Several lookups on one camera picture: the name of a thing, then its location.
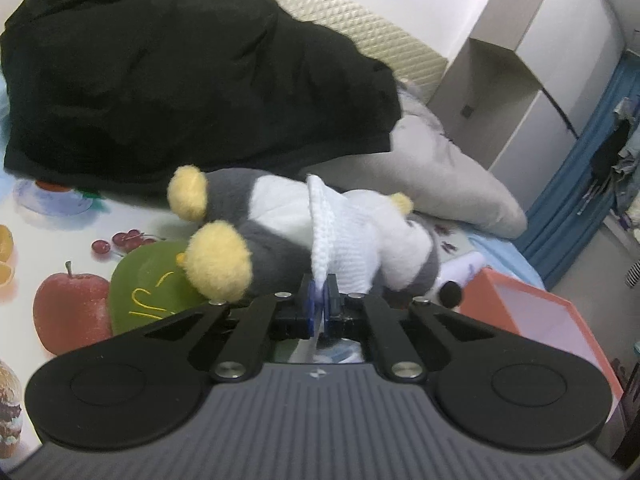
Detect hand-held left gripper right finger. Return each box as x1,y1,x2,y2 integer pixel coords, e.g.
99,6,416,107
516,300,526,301
324,273,494,382

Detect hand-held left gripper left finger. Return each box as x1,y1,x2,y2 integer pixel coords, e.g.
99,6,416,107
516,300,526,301
142,274,322,384

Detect white knitted cloth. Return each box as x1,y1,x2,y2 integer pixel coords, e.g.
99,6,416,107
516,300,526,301
305,174,387,286

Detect grey white penguin plush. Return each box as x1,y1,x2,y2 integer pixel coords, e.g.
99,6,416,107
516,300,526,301
167,165,464,307

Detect orange cardboard box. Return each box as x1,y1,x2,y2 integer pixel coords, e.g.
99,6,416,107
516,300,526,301
457,267,626,404

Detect green plush toy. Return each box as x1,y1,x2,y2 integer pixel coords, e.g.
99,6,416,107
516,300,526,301
109,240,217,337

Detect grey pillow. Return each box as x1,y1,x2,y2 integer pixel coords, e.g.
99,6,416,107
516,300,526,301
305,85,529,237

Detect blue curtain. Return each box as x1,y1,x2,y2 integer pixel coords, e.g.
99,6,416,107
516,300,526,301
515,52,640,292

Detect black jacket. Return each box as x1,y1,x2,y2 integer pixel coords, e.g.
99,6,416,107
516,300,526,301
0,0,404,184

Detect fruit printed mat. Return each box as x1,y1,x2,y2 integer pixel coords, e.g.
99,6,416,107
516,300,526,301
0,160,483,457

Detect cream quilted headboard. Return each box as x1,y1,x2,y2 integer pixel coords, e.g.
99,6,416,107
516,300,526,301
167,0,449,102

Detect hanging clothes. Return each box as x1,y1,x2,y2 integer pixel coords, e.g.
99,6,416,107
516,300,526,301
582,100,640,232

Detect grey white wardrobe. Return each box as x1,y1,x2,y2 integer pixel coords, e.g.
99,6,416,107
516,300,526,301
427,0,627,172

